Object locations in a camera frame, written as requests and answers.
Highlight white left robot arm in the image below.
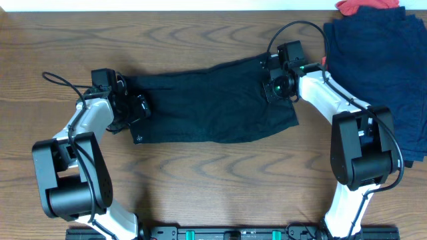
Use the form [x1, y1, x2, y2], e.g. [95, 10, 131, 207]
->
[32, 69, 151, 239]

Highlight orange red garment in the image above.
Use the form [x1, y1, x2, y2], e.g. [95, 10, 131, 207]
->
[324, 1, 406, 71]

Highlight black garment under pile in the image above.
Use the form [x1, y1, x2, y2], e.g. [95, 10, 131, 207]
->
[403, 161, 414, 168]

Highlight black shorts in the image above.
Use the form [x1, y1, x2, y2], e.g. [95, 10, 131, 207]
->
[125, 54, 298, 144]

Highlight navy blue shorts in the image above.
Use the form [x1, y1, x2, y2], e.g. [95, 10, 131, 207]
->
[324, 7, 426, 161]

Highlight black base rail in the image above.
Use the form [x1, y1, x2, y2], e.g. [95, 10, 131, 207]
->
[65, 224, 400, 240]

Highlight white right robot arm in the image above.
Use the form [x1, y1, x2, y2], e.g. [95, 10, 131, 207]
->
[261, 41, 404, 239]

